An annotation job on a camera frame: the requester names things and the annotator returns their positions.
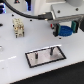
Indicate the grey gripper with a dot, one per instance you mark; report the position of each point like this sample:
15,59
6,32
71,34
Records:
64,12

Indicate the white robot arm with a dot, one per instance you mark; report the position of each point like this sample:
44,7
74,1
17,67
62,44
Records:
41,6

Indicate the beige electrical connector block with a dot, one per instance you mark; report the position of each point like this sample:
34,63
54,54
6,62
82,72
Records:
18,27

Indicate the black framed peg base plate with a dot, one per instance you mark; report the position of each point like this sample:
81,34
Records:
44,56

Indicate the blue gear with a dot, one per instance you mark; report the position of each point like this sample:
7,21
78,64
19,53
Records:
65,31

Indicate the right metal peg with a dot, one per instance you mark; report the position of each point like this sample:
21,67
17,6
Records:
51,51

